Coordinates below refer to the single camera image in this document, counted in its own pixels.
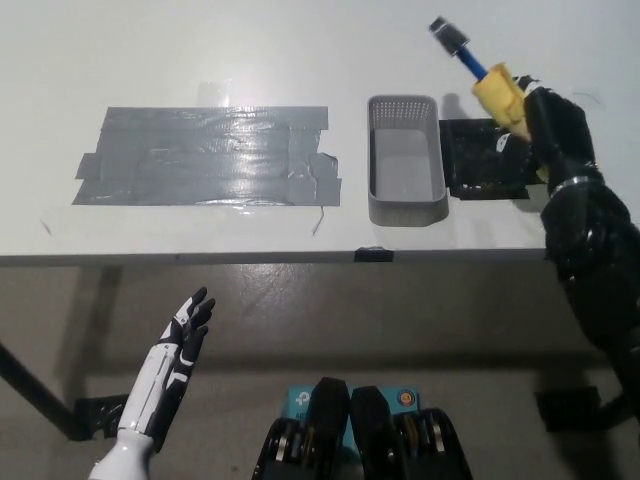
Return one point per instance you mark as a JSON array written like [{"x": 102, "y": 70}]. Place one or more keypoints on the black and white right hand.
[{"x": 560, "y": 135}]

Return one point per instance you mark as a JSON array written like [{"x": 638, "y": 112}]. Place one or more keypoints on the white and black left hand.
[{"x": 155, "y": 380}]

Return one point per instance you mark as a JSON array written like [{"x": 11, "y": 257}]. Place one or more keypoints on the black tape area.
[{"x": 475, "y": 160}]

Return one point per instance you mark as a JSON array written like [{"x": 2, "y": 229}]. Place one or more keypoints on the grey plastic basket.
[{"x": 405, "y": 170}]

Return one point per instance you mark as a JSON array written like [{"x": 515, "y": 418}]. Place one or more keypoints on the grey duct tape patch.
[{"x": 200, "y": 157}]

